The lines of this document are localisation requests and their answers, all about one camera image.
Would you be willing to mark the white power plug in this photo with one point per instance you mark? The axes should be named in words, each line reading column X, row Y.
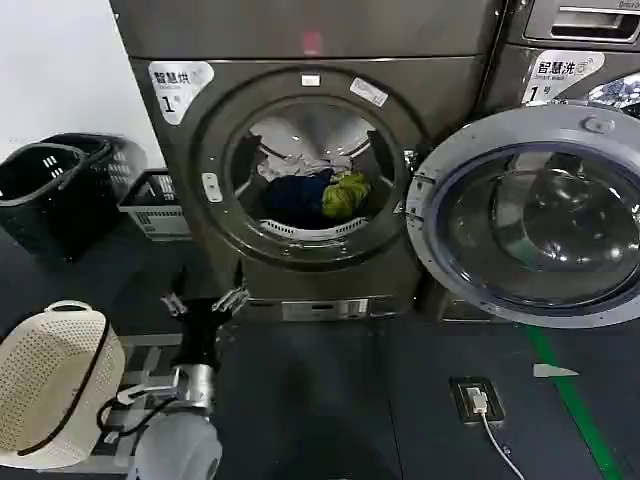
column 475, row 400

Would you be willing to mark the grey washing machine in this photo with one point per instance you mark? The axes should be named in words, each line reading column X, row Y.
column 565, row 60

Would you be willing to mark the white floor arrow sticker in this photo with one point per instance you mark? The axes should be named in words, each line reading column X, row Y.
column 552, row 370

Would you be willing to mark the white dryer number label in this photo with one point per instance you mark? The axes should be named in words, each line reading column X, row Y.
column 177, row 90

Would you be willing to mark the round glass dryer door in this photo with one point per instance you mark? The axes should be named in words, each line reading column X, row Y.
column 530, row 215

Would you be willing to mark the dark blue garment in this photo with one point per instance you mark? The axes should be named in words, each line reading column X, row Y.
column 295, row 197

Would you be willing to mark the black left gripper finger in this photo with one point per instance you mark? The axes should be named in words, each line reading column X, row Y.
column 173, row 300
column 231, row 296

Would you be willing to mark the cream perforated laundry basket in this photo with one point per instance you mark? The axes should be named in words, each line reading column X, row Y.
column 52, row 382

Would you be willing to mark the black plastic laundry basket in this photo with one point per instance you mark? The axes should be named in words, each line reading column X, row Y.
column 42, row 200
column 117, row 155

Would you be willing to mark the yellow-green garment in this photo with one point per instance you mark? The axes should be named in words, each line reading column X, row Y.
column 345, row 194

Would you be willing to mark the grey slotted plastic crate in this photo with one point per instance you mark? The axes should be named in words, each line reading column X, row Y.
column 155, row 207

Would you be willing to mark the white garment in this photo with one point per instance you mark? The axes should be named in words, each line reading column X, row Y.
column 295, row 160

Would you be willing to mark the white washer number label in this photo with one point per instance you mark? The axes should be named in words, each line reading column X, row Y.
column 560, row 77

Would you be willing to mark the black floor power socket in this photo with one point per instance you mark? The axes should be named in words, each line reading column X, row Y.
column 476, row 398

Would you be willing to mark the grey front-load dryer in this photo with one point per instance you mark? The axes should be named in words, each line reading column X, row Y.
column 300, row 165

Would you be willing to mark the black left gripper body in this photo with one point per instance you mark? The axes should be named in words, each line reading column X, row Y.
column 196, row 331

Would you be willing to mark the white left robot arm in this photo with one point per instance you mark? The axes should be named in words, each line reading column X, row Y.
column 180, row 440

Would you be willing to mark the green floor tape line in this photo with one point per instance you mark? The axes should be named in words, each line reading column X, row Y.
column 575, row 405

